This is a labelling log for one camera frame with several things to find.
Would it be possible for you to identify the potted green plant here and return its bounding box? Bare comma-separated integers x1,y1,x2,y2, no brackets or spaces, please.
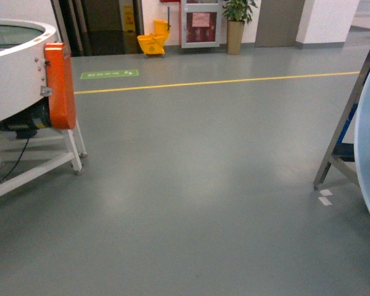
223,0,258,56

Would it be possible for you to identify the white round turntable conveyor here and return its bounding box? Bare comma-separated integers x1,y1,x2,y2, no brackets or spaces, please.
0,18,87,196

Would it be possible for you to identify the yellow wet floor sign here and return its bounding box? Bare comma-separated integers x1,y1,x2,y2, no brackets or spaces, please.
123,4,136,32

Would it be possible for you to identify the fire equipment cabinet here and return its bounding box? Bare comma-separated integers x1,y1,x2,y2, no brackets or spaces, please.
179,0,222,49

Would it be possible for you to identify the orange motor cover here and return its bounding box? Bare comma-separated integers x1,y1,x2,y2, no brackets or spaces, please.
44,43,76,130

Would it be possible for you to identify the stainless steel shelf rack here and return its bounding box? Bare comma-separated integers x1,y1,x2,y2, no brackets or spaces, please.
313,49,370,190

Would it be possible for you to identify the green floor sign sticker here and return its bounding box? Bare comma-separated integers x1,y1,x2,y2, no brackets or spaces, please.
80,69,139,80

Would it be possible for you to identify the yellow mop bucket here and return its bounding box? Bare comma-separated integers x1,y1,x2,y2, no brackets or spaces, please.
137,7,171,57

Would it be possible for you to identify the black conveyor motor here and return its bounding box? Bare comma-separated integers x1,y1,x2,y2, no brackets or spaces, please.
0,99,52,139

